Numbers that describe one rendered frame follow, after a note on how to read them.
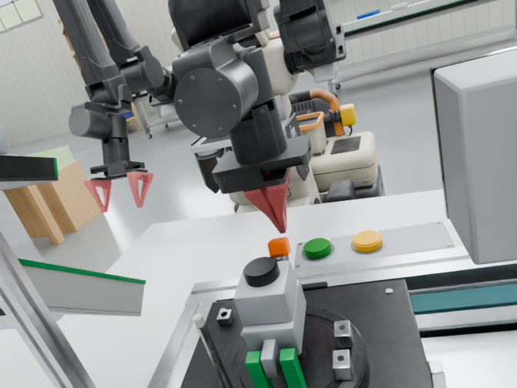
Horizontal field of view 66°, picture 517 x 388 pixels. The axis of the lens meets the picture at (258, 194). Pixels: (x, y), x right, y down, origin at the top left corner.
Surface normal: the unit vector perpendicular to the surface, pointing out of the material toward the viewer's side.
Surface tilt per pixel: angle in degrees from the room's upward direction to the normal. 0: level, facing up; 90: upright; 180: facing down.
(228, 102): 90
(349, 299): 0
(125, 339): 0
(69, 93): 90
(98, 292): 90
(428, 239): 0
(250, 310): 90
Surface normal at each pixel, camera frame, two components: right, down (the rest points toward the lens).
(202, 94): -0.24, 0.45
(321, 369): -0.27, -0.88
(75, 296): 0.91, -0.11
